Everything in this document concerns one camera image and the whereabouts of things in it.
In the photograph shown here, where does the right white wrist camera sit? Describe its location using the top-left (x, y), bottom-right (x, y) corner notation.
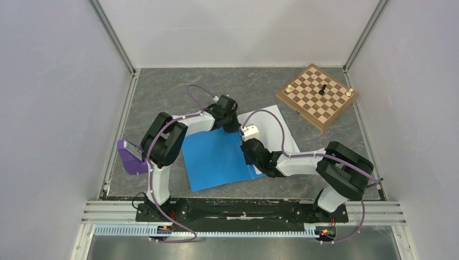
top-left (240, 124), bottom-right (259, 142)

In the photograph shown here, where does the black chess piece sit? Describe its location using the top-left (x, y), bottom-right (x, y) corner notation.
top-left (318, 84), bottom-right (327, 95)

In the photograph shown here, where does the blue file folder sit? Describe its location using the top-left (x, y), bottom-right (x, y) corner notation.
top-left (181, 129), bottom-right (264, 192)

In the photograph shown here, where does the slotted cable duct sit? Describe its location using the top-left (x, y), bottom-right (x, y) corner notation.
top-left (94, 224), bottom-right (329, 238)

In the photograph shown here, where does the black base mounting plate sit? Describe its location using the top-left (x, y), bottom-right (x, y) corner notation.
top-left (134, 198), bottom-right (349, 232)

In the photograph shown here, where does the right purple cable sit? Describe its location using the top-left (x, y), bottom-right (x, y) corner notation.
top-left (241, 109), bottom-right (380, 245)

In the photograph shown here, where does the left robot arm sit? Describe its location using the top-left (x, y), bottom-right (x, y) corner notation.
top-left (141, 95), bottom-right (240, 221)

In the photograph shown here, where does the wooden chessboard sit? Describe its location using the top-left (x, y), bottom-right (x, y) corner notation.
top-left (276, 63), bottom-right (359, 132)

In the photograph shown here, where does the purple camera stand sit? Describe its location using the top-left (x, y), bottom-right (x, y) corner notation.
top-left (116, 139), bottom-right (148, 175)

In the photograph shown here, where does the white paper sheet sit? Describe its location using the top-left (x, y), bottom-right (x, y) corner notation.
top-left (238, 105), bottom-right (308, 176)

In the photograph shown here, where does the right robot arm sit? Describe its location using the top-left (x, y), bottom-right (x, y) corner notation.
top-left (241, 138), bottom-right (378, 221)

